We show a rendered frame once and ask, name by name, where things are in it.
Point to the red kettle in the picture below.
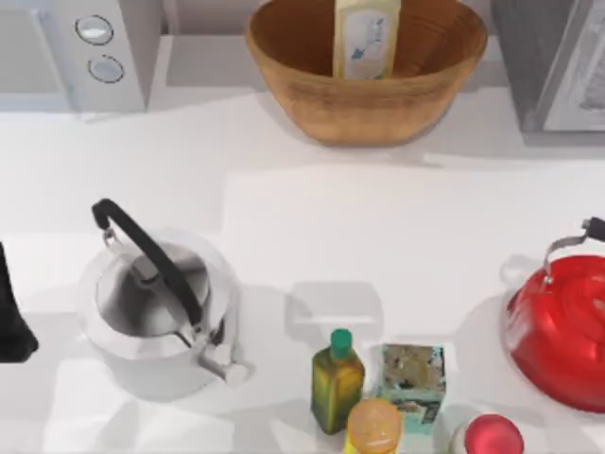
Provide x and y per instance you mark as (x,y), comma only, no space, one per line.
(562,336)

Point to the cream yellow carton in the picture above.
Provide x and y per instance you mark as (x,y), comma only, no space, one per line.
(366,38)

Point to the brown wooden basket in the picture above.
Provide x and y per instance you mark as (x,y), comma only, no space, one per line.
(359,104)

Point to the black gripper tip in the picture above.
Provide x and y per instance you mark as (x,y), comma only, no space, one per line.
(10,321)

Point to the yellow bottle with orange cap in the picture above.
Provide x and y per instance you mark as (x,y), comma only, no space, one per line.
(373,428)

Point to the grey cabinet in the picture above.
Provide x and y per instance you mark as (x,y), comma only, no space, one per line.
(558,71)

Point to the pale microwave oven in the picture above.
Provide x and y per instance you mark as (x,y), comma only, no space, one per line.
(57,90)

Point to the round microwave knob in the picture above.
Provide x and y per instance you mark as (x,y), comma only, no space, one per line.
(106,69)
(94,29)

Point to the teal printed box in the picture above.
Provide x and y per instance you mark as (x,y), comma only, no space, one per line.
(413,378)

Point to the green bottle with green cap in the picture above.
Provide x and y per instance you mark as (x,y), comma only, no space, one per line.
(336,383)

